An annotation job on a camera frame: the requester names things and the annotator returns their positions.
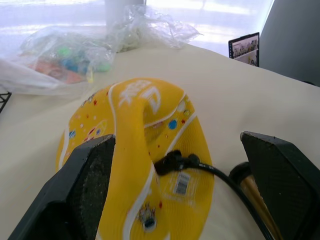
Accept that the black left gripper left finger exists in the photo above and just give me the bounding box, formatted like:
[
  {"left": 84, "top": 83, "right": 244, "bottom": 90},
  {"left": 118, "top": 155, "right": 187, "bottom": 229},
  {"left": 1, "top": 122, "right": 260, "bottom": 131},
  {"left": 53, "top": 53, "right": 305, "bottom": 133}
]
[{"left": 7, "top": 133, "right": 117, "bottom": 240}]

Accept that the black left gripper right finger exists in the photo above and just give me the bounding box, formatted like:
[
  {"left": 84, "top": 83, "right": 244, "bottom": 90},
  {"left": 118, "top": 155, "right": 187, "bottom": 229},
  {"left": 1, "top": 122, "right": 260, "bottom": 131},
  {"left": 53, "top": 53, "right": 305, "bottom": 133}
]
[{"left": 239, "top": 130, "right": 320, "bottom": 240}]

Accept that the gold hand pump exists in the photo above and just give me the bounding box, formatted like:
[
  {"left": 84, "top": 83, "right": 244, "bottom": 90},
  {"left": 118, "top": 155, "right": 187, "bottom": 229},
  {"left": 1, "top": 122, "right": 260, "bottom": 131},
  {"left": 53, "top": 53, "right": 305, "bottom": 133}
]
[{"left": 228, "top": 161, "right": 285, "bottom": 240}]

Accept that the yellow printed rubber ball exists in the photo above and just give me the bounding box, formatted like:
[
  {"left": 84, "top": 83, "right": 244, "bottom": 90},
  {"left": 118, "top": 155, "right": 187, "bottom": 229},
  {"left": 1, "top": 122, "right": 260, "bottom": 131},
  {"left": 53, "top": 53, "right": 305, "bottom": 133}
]
[{"left": 55, "top": 77, "right": 216, "bottom": 240}]

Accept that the clear bag of colourful items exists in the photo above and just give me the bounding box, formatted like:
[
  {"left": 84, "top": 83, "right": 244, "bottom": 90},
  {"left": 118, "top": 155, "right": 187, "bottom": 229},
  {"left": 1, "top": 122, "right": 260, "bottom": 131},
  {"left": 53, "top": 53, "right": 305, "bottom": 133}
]
[{"left": 0, "top": 26, "right": 116, "bottom": 96}]

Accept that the tablet with lit screen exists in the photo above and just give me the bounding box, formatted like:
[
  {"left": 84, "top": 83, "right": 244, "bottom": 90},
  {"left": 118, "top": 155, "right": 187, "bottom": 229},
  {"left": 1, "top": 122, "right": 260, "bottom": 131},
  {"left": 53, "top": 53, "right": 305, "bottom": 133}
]
[{"left": 227, "top": 31, "right": 261, "bottom": 68}]

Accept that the black wire file rack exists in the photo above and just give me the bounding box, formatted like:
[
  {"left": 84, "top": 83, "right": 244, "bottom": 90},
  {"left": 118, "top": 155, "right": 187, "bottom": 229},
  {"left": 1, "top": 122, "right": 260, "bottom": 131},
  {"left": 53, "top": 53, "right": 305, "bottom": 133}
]
[{"left": 0, "top": 91, "right": 13, "bottom": 115}]

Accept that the clear bag with white rope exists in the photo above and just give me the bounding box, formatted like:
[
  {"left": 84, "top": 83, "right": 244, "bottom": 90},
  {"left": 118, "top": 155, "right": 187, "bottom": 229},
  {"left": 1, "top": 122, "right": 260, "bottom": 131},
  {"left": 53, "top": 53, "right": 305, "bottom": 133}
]
[{"left": 104, "top": 4, "right": 203, "bottom": 53}]

